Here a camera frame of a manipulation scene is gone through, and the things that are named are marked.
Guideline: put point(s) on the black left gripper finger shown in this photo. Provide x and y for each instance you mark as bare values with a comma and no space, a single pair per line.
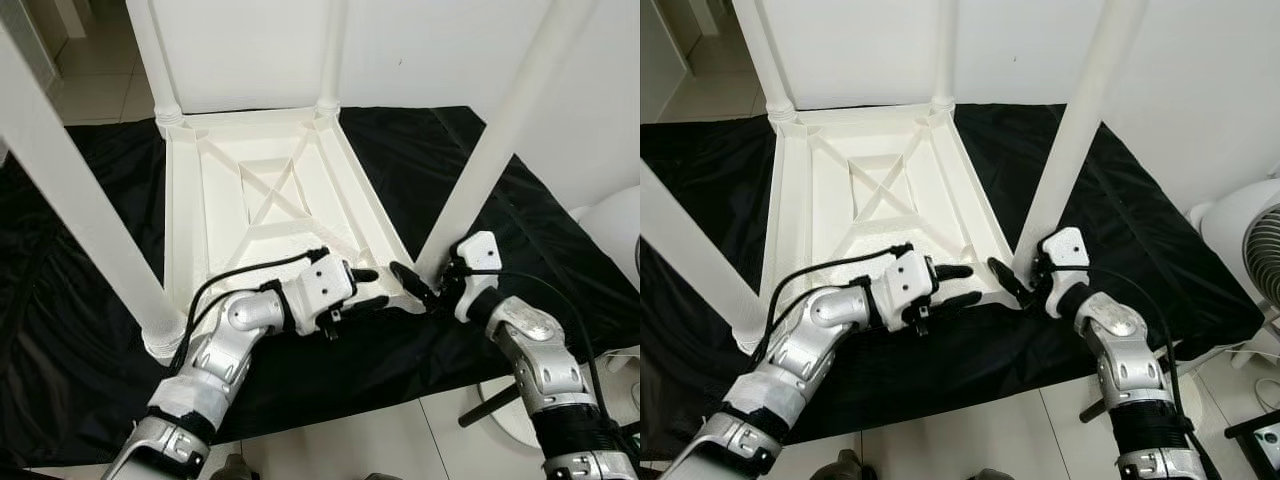
958,299
955,271
365,275
368,303

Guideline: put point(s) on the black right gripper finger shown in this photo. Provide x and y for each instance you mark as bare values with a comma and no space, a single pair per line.
1010,280
412,284

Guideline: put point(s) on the white plastic table top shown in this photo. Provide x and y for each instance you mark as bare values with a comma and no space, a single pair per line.
880,190
280,190

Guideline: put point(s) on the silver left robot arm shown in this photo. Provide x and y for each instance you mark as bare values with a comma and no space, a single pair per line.
800,345
220,350

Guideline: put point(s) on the black table cloth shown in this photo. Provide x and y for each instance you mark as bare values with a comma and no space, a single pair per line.
560,280
1160,270

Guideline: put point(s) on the grey robot right leg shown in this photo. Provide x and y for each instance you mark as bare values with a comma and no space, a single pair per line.
988,474
382,476

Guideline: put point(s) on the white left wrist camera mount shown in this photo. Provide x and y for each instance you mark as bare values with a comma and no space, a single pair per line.
325,285
908,280

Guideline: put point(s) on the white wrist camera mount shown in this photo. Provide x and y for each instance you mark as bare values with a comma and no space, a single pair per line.
325,285
908,280
480,255
1068,250

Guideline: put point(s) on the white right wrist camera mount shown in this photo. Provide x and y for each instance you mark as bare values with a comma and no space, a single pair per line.
480,255
1068,250

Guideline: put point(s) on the black metal frame bar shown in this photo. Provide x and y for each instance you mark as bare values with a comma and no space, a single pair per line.
1094,409
488,405

